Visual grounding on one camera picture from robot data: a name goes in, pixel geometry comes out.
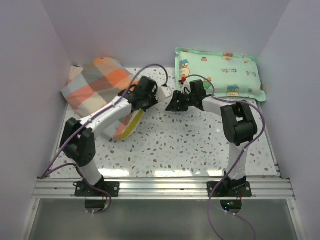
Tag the green cartoon print pillow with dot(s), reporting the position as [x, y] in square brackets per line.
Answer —
[222, 74]

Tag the orange grey plaid pillowcase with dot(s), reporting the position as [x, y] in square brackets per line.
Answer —
[92, 86]

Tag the aluminium mounting rail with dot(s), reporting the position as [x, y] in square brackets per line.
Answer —
[162, 183]

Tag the cream pillow yellow trim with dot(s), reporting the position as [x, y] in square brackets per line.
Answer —
[131, 126]

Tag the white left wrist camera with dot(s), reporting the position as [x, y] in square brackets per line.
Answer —
[163, 93]

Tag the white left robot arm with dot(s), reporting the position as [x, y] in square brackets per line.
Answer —
[78, 138]

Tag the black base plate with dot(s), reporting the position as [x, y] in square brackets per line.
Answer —
[233, 189]
[83, 190]

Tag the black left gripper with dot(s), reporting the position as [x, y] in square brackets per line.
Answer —
[155, 99]

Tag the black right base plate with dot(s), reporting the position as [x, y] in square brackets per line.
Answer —
[233, 189]

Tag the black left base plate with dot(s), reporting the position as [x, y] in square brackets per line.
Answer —
[83, 190]

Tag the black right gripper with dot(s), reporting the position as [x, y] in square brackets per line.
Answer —
[174, 106]

